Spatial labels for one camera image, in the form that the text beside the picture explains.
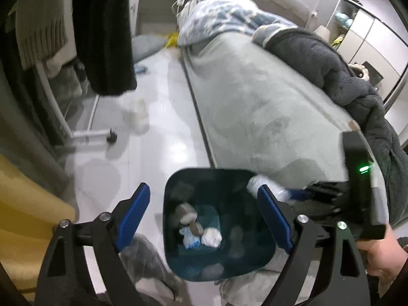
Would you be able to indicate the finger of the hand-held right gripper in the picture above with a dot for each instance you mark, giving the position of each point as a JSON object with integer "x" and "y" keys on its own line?
{"x": 299, "y": 194}

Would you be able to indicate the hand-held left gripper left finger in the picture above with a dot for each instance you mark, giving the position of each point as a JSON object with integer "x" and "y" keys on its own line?
{"x": 130, "y": 223}

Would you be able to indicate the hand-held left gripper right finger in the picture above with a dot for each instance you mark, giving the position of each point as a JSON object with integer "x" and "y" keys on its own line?
{"x": 275, "y": 223}

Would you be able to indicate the teal trash bin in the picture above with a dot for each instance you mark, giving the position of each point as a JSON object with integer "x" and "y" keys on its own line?
{"x": 172, "y": 197}

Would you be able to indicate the cardboard paper roll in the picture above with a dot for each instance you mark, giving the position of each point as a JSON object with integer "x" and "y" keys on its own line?
{"x": 186, "y": 212}

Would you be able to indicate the blue and white wrapper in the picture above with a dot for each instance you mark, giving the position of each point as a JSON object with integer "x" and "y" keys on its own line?
{"x": 190, "y": 241}

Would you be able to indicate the person's right hand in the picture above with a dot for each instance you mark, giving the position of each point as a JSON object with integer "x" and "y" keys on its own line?
{"x": 382, "y": 255}

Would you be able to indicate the yellow cloth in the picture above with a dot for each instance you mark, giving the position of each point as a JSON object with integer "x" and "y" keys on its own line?
{"x": 28, "y": 216}

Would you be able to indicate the bed with grey-green sheet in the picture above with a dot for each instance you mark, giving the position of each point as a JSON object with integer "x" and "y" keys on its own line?
{"x": 255, "y": 102}

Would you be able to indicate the dark flat board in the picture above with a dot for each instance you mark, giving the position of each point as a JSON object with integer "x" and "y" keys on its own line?
{"x": 374, "y": 73}

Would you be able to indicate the white clothes rack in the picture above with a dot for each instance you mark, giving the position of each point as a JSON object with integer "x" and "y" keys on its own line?
{"x": 59, "y": 114}

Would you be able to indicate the dark grey fleece blanket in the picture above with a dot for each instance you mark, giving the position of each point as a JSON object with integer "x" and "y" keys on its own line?
{"x": 318, "y": 63}

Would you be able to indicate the yellow-green toy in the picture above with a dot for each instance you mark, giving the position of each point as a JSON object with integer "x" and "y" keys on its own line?
{"x": 338, "y": 40}

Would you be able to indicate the white and grey wardrobe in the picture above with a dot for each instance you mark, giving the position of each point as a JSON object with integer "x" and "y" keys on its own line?
{"x": 376, "y": 38}

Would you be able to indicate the light blue plush toy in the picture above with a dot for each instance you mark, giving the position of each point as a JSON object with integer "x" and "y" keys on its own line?
{"x": 342, "y": 19}

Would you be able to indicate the grey floor cushion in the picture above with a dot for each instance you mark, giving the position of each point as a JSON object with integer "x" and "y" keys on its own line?
{"x": 148, "y": 46}

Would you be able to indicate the black hanging garment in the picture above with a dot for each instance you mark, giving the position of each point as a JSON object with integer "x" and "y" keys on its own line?
{"x": 105, "y": 38}

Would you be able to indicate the small yellow item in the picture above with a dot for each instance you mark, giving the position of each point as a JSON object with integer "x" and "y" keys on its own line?
{"x": 172, "y": 40}

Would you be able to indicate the blue patterned quilt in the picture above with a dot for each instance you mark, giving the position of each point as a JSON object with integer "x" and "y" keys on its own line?
{"x": 223, "y": 16}

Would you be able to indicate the grey padded headboard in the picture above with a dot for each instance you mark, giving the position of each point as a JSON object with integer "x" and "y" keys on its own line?
{"x": 287, "y": 0}

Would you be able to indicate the beige knit sweater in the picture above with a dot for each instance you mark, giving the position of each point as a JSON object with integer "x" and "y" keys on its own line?
{"x": 41, "y": 22}

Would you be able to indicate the white vanity table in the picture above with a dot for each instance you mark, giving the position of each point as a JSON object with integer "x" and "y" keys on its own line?
{"x": 159, "y": 0}

